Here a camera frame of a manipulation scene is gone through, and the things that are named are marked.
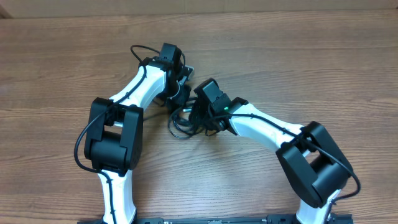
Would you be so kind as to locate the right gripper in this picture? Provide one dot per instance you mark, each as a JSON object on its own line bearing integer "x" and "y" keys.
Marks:
{"x": 198, "y": 113}

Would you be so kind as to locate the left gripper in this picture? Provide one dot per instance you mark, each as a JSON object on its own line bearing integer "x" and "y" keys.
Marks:
{"x": 180, "y": 101}

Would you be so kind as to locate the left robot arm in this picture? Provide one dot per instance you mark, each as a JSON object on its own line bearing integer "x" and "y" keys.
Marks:
{"x": 114, "y": 134}

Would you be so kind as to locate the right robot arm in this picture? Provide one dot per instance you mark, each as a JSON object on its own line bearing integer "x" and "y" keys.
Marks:
{"x": 314, "y": 165}

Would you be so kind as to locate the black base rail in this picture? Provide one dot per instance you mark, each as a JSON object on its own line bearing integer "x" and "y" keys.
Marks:
{"x": 214, "y": 221}

